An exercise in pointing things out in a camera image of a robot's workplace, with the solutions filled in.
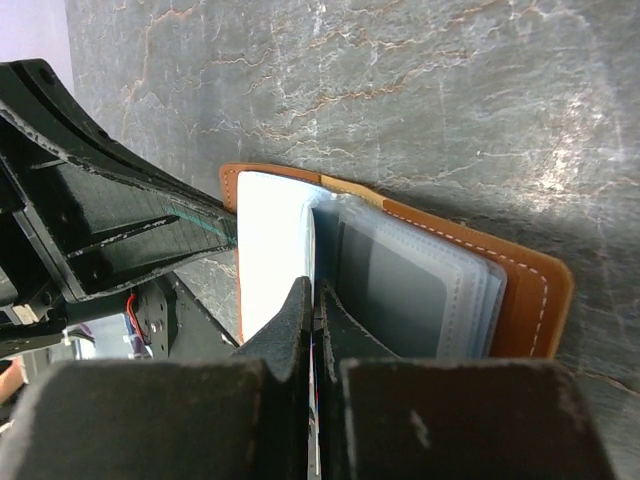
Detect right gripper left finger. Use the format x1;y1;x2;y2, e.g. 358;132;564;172
1;277;313;479

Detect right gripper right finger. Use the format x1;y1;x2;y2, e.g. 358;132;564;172
317;283;615;479

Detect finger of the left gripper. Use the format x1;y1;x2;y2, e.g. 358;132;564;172
1;118;237;302

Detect black vip credit card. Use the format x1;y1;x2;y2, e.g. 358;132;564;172
337;223;447;357

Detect brown leather card holder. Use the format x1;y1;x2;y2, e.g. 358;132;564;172
219;162;574;359

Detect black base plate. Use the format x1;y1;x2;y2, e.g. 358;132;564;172
132;273;239;362

